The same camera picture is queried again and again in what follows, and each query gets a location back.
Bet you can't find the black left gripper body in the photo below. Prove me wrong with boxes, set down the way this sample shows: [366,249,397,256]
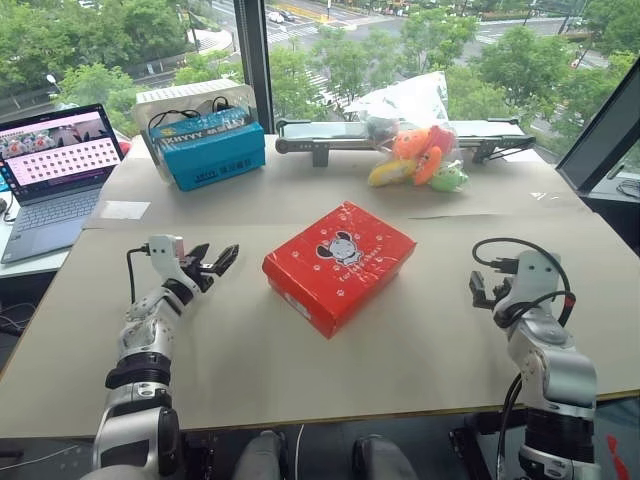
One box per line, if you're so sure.
[179,255,219,295]

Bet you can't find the orange plush toy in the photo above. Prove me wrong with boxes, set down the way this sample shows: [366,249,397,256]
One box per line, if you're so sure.
[392,125,457,187]

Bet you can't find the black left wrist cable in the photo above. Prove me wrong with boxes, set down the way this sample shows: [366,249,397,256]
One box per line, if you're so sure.
[126,242,152,306]

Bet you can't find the red gift box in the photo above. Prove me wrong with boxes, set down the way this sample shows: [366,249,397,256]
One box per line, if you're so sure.
[262,200,418,340]

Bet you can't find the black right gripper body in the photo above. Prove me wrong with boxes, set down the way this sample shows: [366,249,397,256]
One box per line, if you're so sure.
[491,277,516,314]

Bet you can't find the dark plush toy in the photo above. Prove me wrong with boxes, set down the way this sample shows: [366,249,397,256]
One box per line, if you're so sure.
[366,115,400,147]

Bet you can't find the dark rounded shape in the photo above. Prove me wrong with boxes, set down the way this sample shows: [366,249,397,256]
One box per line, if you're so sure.
[351,433,419,480]

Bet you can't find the grey rounded shape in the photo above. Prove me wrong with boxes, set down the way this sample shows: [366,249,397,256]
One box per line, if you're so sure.
[231,429,289,480]

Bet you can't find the grey open laptop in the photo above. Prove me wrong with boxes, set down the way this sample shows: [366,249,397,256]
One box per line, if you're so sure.
[0,103,126,265]

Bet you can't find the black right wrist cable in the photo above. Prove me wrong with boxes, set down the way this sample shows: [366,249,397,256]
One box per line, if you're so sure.
[471,237,578,329]

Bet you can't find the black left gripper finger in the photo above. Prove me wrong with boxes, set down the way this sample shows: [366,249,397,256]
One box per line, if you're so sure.
[211,243,241,277]
[185,242,212,266]

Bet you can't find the black cable on boxes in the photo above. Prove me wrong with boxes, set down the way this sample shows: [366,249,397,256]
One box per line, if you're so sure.
[148,96,237,132]

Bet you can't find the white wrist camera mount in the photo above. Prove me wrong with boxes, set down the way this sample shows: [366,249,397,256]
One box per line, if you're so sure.
[147,234,200,296]
[493,250,563,329]

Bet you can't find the green plush toy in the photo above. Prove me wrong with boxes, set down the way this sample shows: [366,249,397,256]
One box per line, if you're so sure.
[430,161,471,194]

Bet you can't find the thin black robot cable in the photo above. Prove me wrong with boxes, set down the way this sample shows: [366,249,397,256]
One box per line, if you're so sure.
[497,373,525,480]

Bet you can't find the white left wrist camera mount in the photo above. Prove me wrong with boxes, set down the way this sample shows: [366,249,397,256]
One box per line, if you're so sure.
[147,234,200,296]

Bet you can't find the white perforated box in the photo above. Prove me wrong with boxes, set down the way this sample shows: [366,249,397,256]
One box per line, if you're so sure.
[135,78,254,135]

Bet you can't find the yellow plush toy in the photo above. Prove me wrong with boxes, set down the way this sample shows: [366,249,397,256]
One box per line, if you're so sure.
[368,158,417,188]

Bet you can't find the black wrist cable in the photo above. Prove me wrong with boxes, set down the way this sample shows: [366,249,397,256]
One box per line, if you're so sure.
[471,237,578,329]
[126,242,152,306]

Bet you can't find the white paper label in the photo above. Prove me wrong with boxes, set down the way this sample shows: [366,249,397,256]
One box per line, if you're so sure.
[99,199,152,221]

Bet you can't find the blue cardboard box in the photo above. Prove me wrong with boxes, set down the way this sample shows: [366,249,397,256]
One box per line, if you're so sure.
[141,108,267,193]

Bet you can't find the clear plastic bag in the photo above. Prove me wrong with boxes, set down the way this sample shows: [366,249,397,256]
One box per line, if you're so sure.
[343,70,472,194]

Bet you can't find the dark window frame post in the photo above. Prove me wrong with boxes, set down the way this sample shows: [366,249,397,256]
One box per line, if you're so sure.
[232,0,274,135]

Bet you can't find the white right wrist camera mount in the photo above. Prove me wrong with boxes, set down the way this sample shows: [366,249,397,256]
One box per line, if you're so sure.
[493,250,563,329]

